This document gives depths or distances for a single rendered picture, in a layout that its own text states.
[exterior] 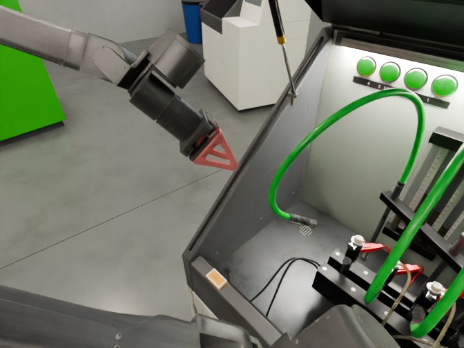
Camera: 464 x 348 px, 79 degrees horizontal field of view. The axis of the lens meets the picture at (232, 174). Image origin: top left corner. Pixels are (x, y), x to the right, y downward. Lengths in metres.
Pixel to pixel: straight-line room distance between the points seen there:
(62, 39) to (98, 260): 1.76
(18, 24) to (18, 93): 3.02
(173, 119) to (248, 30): 2.85
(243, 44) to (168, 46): 2.83
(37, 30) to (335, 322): 0.53
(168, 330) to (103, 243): 2.03
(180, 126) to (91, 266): 1.75
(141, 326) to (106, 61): 0.37
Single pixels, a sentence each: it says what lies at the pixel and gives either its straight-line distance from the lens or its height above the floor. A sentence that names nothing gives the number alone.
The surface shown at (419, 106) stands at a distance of 0.68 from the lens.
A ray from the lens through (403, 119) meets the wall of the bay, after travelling 0.86.
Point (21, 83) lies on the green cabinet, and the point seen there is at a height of 0.57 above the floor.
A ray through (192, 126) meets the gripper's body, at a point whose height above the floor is 1.40.
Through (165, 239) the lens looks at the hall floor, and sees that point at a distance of 2.11.
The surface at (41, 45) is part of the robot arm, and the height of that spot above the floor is 1.51.
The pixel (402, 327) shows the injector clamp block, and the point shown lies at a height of 0.98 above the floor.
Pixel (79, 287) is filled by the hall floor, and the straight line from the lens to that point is 2.08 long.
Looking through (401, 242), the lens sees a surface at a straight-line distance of 0.50.
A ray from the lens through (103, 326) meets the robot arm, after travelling 0.19.
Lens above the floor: 1.62
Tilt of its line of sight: 39 degrees down
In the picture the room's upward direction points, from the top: straight up
